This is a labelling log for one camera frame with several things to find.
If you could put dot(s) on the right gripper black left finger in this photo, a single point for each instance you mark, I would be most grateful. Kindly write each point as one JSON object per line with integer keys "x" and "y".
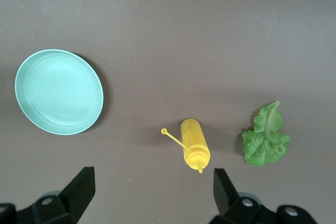
{"x": 73, "y": 197}

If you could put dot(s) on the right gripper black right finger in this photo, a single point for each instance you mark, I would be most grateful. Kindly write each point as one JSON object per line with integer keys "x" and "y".
{"x": 228, "y": 203}

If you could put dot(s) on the green lettuce leaf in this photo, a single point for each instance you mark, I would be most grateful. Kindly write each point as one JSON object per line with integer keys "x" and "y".
{"x": 262, "y": 142}

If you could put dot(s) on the yellow squeeze bottle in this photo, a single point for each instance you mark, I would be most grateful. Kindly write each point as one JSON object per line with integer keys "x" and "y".
{"x": 194, "y": 140}

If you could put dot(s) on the mint green plate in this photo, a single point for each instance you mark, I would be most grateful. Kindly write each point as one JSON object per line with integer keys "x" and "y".
{"x": 59, "y": 93}

